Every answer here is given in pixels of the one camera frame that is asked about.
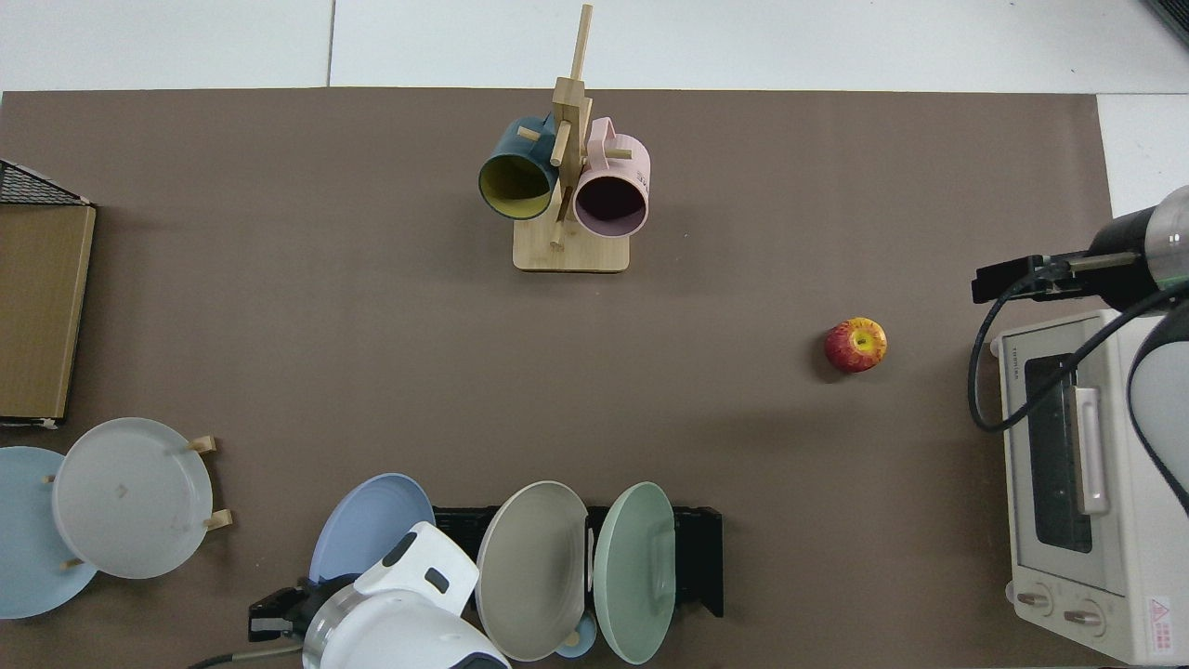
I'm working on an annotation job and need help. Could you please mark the pale toaster oven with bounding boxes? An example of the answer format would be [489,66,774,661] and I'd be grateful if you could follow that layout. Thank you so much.
[989,309,1189,666]

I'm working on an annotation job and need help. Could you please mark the beige plate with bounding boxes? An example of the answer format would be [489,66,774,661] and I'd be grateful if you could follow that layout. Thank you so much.
[474,480,590,662]

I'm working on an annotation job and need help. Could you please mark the brown table cloth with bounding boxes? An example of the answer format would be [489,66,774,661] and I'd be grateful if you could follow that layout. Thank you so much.
[0,88,1115,669]

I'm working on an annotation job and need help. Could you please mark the pink mug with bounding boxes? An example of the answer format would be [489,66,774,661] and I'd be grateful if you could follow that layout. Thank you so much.
[573,117,651,237]

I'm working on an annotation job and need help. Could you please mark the black dish rack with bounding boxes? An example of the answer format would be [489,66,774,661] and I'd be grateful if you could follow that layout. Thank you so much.
[432,505,725,619]

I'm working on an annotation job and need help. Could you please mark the red yellow apple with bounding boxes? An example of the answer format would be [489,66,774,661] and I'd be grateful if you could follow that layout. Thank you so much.
[824,317,888,374]

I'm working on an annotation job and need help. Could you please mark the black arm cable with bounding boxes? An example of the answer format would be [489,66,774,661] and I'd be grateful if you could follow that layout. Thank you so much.
[967,269,1189,434]

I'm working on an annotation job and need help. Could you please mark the wire basket with wooden floor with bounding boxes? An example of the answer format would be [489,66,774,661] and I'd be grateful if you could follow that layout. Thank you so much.
[0,158,98,430]

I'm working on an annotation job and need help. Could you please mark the pale blue plate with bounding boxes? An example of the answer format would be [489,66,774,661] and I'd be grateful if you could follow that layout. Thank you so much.
[0,446,99,620]

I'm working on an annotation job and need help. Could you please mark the green plate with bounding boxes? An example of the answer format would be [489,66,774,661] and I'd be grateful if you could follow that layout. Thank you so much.
[594,481,677,665]

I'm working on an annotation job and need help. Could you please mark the dark grey background object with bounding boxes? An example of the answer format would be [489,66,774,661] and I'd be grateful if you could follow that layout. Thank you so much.
[1144,0,1189,46]

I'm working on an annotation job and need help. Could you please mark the light grey plate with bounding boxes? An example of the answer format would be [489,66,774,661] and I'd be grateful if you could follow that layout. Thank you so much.
[51,417,214,581]

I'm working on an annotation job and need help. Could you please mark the dark teal mug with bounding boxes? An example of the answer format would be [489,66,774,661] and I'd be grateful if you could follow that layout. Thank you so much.
[478,113,561,221]

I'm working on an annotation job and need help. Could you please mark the wooden plate rack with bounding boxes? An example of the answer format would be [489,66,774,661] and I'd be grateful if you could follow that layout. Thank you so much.
[42,435,233,571]

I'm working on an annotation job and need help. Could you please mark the small blue round thing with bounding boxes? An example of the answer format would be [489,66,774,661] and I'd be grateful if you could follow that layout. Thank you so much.
[555,613,598,659]

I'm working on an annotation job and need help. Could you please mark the wooden cup stand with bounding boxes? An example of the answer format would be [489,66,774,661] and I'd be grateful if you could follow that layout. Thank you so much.
[513,4,633,273]

